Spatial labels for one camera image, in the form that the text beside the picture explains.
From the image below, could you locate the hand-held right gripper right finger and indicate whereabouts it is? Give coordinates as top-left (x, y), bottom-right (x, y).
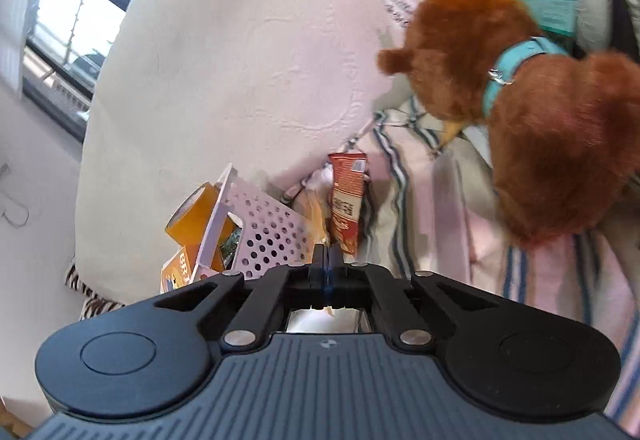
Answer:
top-left (326, 243), bottom-right (502, 349)

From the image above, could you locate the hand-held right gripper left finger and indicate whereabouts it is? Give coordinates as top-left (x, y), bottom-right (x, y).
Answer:
top-left (152, 243), bottom-right (327, 349)

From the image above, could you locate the white perforated plastic basket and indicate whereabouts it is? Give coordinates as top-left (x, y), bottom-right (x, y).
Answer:
top-left (196, 162), bottom-right (322, 282)

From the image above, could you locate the red snack packet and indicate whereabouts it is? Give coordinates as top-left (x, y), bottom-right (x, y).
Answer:
top-left (327, 152), bottom-right (370, 257)

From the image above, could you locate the orange box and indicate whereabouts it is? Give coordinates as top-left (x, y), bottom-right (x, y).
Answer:
top-left (159, 247), bottom-right (222, 295)

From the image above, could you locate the yellow cup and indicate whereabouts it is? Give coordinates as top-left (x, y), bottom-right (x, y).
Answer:
top-left (165, 182), bottom-right (241, 271)

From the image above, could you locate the striped bed sheet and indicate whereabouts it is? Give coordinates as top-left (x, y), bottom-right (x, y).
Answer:
top-left (280, 95), bottom-right (640, 423)

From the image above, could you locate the zebra striped cloth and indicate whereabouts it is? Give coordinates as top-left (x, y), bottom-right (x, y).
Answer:
top-left (64, 254), bottom-right (127, 322)

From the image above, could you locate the brown plush toy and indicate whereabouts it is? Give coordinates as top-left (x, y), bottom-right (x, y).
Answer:
top-left (377, 0), bottom-right (640, 248)

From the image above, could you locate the white quilted cushion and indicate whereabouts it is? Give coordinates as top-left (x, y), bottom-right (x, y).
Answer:
top-left (74, 0), bottom-right (451, 306)

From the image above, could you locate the teal paper tag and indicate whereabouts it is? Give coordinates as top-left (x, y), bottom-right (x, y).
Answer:
top-left (509, 0), bottom-right (577, 40)

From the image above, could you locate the barred window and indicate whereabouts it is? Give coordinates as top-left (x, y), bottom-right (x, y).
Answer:
top-left (22, 0), bottom-right (175, 142)

